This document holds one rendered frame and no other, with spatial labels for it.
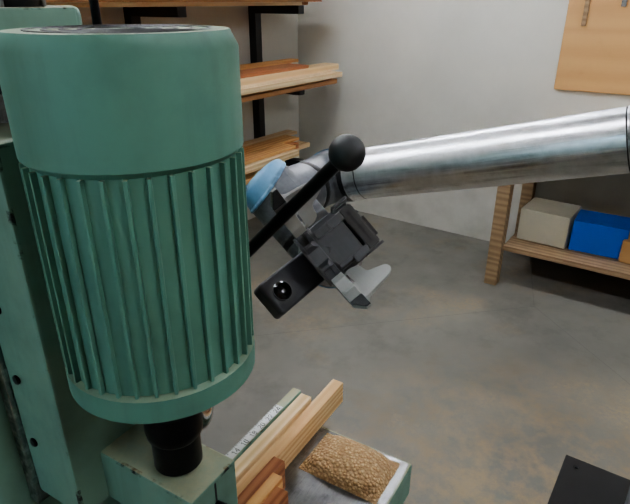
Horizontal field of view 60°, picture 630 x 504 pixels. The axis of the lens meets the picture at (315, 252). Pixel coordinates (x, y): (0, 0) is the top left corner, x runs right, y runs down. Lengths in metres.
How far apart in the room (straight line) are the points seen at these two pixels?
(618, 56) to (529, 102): 0.52
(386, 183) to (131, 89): 0.57
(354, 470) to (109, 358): 0.46
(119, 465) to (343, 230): 0.36
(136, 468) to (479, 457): 1.72
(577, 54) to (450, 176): 2.83
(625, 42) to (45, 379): 3.36
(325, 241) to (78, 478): 0.37
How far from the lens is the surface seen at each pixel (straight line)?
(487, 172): 0.83
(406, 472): 0.87
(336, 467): 0.84
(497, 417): 2.43
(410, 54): 3.99
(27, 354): 0.61
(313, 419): 0.89
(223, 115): 0.42
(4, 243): 0.55
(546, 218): 3.37
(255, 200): 0.85
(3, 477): 0.76
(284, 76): 3.61
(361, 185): 0.90
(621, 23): 3.60
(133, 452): 0.68
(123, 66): 0.39
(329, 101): 4.36
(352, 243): 0.64
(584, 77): 3.64
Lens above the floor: 1.52
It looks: 24 degrees down
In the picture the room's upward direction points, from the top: straight up
